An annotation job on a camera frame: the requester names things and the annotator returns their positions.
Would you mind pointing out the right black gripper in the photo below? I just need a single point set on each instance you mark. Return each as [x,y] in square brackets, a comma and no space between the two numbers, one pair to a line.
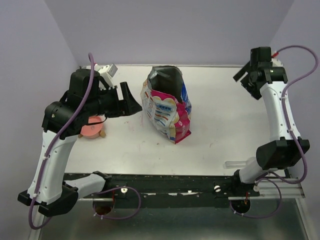
[251,90]

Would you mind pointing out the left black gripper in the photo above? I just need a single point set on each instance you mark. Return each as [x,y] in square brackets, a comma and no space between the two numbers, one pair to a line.
[128,106]

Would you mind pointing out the pet food bag pink white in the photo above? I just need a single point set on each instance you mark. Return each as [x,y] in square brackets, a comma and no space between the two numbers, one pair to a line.
[166,102]

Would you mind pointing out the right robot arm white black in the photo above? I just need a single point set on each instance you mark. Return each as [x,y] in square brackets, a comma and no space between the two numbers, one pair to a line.
[266,79]

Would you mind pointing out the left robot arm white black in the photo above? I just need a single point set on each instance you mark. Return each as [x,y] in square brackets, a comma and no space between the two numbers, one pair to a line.
[62,123]

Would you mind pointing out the pink cat-shaped pet bowl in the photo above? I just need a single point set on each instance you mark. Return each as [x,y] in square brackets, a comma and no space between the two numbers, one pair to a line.
[94,129]

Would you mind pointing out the clear plastic scoop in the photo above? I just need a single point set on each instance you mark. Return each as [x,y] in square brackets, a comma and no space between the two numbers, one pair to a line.
[238,164]

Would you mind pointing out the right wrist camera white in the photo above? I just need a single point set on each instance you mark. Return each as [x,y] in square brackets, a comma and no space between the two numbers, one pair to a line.
[276,58]

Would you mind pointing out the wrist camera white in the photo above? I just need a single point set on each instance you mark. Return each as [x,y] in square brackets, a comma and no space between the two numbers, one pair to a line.
[276,58]
[107,72]

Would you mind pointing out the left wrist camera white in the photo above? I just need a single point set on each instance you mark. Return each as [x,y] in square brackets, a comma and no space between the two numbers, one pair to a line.
[107,72]

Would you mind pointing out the black mounting base rail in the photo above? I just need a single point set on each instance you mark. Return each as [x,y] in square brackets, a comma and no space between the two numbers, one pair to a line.
[171,191]

